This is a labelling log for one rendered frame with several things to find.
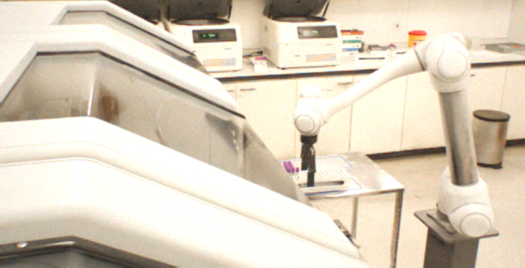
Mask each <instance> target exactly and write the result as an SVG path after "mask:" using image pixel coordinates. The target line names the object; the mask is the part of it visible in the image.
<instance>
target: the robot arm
mask: <svg viewBox="0 0 525 268"><path fill-rule="evenodd" d="M467 46H468V45H467V42H466V39H465V37H464V36H463V35H462V34H461V33H459V32H449V33H445V34H441V35H439V36H438V37H436V38H433V39H431V40H428V41H426V42H425V43H421V44H420V45H418V46H417V47H415V48H413V49H411V50H410V51H408V52H406V53H405V54H404V55H403V56H401V57H399V58H398V59H396V60H394V61H393V62H391V63H390V64H388V65H386V66H384V67H382V68H381V69H379V70H377V71H375V72H374V73H372V74H371V75H369V76H368V77H367V78H365V79H363V80H362V81H360V82H359V83H357V84H356V85H355V86H353V87H352V88H350V89H348V90H347V91H345V92H344V93H342V94H339V95H338V96H336V97H333V98H331V99H327V100H322V92H321V90H320V87H318V86H316V85H315V84H306V85H303V86H302V87H301V89H300V91H299V96H298V100H297V107H296V108H295V109H294V114H293V122H294V126H295V128H296V129H297V130H298V131H299V133H300V142H301V143H302V146H301V153H300V159H301V170H308V172H307V173H308V174H307V187H313V186H314V173H316V162H315V152H316V151H315V150H314V148H313V145H314V144H315V143H316V142H317V135H318V134H319V129H320V128H321V127H322V126H323V125H324V124H326V123H327V122H328V121H329V118H330V116H331V115H333V114H334V113H336V112H338V111H339V110H342V109H344V108H346V107H347V106H349V105H350V104H352V103H354V102H356V101H357V100H359V99H360V98H362V97H364V96H365V95H367V94H368V93H370V92H371V91H373V90H375V89H377V88H378V87H380V86H382V85H383V84H385V83H387V82H389V81H391V80H393V79H397V78H399V77H402V76H406V75H411V74H415V73H419V72H423V71H426V70H428V72H429V75H430V78H431V84H432V87H433V88H434V89H435V90H436V91H437V92H438V97H439V103H440V108H441V119H442V124H443V130H444V136H445V146H446V152H447V157H448V163H449V165H448V166H447V168H446V169H445V171H444V173H443V175H442V177H441V185H440V192H439V202H437V203H436V206H437V207H438V210H437V211H428V212H427V217H429V218H431V219H433V220H434V221H435V222H436V223H437V224H438V225H439V226H440V227H442V228H443V229H444V230H445V231H446V233H447V234H451V235H453V234H457V233H460V234H462V235H464V236H466V237H480V236H482V235H485V234H488V233H489V232H490V230H491V228H492V226H493V224H494V221H495V215H494V212H493V210H492V204H491V198H489V193H488V190H487V186H486V183H485V182H484V181H483V180H482V178H481V176H480V173H479V171H478V169H477V162H476V155H475V149H474V142H473V131H472V124H471V118H470V111H469V105H468V94H467V87H468V84H469V81H470V56H469V54H468V51H467Z"/></svg>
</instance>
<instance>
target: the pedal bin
mask: <svg viewBox="0 0 525 268"><path fill-rule="evenodd" d="M510 117H511V115H510V114H509V113H507V112H504V111H497V110H490V109H479V110H475V111H473V112H472V136H473V142H474V149H475V155H476V162H477V166H482V167H494V168H496V169H498V168H503V166H502V163H503V157H504V148H505V143H506V138H507V133H508V128H509V118H510Z"/></svg>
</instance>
